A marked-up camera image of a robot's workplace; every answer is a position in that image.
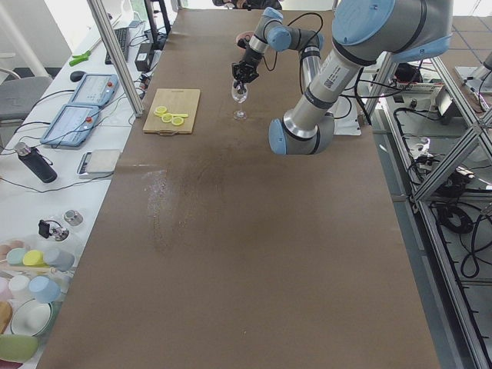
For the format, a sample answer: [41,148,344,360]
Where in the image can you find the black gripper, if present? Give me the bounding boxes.
[231,58,260,91]

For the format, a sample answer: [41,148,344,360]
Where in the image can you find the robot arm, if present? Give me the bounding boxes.
[232,1,453,155]

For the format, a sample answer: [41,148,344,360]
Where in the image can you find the clear wine glass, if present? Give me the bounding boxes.
[231,83,248,120]

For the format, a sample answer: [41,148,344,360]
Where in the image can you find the pink bowl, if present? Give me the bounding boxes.
[235,32,254,49]

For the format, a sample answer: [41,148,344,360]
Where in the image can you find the bamboo cutting board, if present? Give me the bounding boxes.
[143,88,201,135]

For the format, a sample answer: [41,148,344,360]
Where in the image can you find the middle lemon slice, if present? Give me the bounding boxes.
[161,113,173,123]

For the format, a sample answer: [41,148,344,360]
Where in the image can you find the far lemon slice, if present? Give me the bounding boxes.
[154,106,168,117]

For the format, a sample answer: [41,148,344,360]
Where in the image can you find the black power adapter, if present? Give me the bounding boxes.
[135,42,155,72]

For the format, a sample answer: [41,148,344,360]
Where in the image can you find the black keyboard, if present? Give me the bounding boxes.
[105,27,129,65]

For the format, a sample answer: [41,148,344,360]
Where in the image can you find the far blue teach pendant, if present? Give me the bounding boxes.
[69,74,118,108]

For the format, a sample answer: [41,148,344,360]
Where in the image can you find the blue teach pendant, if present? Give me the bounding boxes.
[69,74,118,108]
[40,104,100,148]

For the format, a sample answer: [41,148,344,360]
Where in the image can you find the black computer mouse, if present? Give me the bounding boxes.
[69,71,86,82]

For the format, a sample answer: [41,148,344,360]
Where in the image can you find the white kitchen scale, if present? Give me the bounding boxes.
[76,149,121,178]

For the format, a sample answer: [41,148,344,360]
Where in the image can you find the near blue teach pendant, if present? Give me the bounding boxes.
[40,104,100,148]

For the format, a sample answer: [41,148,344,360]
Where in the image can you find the small steel weight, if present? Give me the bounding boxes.
[63,209,84,227]

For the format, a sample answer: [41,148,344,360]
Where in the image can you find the black thermos bottle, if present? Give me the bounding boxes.
[14,142,58,183]

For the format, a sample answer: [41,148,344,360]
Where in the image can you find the grey office chair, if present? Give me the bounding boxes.
[1,68,53,124]

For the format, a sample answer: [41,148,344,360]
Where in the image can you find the grey blue cup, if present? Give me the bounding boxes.
[43,248,75,271]

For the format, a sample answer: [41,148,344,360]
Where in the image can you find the yellow cup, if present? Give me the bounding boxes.
[22,250,46,268]

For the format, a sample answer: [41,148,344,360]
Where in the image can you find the light blue cup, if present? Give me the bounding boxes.
[28,276,61,303]

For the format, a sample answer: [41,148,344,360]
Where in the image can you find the mint green cup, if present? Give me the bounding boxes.
[6,248,27,266]

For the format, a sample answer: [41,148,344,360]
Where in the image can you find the white cup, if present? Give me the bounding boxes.
[8,275,32,301]

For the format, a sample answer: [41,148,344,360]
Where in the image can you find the white green rimmed bowl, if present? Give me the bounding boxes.
[11,299,54,337]

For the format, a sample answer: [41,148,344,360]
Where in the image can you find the green oval plate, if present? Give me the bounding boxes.
[1,334,39,363]

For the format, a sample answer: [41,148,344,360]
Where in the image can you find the lemon slice near handle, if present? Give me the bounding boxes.
[171,117,185,126]

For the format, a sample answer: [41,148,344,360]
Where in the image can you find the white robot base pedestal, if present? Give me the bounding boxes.
[330,52,386,135]

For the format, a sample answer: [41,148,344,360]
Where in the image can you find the aluminium frame post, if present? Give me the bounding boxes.
[87,0,144,118]

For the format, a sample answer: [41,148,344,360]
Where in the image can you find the green handled scissors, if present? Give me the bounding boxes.
[69,50,91,66]

